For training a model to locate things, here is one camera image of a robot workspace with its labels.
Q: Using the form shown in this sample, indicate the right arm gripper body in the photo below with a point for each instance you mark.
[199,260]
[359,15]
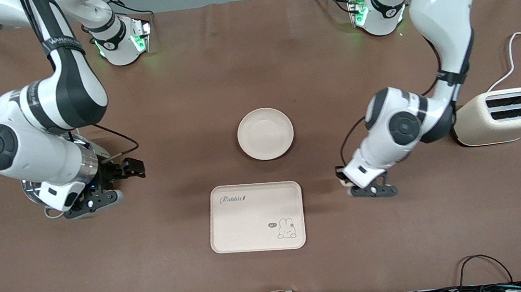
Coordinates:
[109,173]

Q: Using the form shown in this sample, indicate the round cream plate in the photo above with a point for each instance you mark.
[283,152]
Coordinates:
[265,134]

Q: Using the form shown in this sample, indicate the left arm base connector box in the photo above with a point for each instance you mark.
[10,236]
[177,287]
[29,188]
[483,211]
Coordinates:
[356,10]

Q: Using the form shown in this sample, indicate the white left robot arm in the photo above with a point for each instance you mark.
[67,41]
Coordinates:
[444,1]

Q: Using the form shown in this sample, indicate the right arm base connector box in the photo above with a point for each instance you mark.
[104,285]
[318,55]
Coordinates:
[141,35]

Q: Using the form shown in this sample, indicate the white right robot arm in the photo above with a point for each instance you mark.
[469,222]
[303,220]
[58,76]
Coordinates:
[65,89]

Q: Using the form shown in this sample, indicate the cream rabbit print tray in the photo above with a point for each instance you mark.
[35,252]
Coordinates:
[249,224]

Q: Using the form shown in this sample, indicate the brown table mat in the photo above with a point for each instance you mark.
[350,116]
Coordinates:
[157,273]

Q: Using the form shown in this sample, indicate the cream two-slot toaster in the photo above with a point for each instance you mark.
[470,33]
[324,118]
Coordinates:
[495,123]

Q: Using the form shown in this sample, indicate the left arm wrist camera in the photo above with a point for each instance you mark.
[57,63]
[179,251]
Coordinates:
[374,192]

